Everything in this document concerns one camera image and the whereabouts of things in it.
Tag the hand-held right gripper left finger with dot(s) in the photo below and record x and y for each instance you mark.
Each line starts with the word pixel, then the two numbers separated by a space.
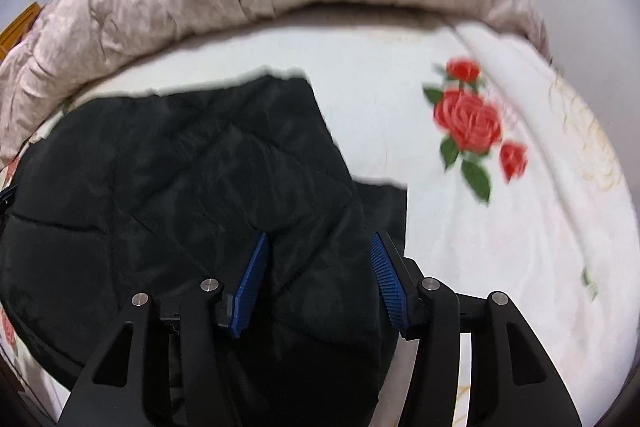
pixel 250 287

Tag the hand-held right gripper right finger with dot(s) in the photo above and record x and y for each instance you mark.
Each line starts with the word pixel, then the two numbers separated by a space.
pixel 390 287

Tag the black padded jacket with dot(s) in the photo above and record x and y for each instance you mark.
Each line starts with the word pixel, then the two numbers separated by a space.
pixel 175 182

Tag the white rose print bed sheet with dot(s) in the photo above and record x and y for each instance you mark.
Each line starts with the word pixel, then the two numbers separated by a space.
pixel 500 257

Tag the wooden headboard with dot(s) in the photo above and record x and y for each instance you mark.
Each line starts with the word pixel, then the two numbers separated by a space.
pixel 17 29

